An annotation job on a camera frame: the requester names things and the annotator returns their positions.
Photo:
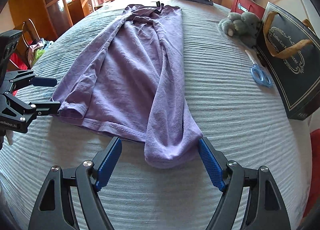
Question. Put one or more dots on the wooden cabinet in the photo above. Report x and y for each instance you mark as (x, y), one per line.
(51, 18)

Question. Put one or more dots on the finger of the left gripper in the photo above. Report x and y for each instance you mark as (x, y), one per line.
(15, 80)
(37, 109)

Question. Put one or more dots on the black gift bag gold handles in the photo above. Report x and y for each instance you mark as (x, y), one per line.
(290, 49)

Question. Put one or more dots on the purple t-shirt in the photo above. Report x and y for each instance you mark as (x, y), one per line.
(129, 82)

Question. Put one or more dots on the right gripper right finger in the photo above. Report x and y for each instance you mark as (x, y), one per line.
(265, 207)

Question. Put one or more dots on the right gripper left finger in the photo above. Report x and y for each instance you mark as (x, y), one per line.
(54, 208)

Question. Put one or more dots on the white ribbed bed cover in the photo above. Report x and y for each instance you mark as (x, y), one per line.
(245, 121)

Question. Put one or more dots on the blue handled scissors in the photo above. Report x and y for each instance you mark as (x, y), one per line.
(258, 74)

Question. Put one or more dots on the red BEMEGA paper bag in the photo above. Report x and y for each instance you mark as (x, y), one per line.
(241, 6)

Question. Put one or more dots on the grey plush toy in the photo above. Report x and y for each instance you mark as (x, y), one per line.
(243, 26)

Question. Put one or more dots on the wooden chair with clothes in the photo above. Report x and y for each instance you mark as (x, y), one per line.
(29, 48)

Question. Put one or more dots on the red handled case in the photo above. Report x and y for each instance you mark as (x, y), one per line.
(315, 179)

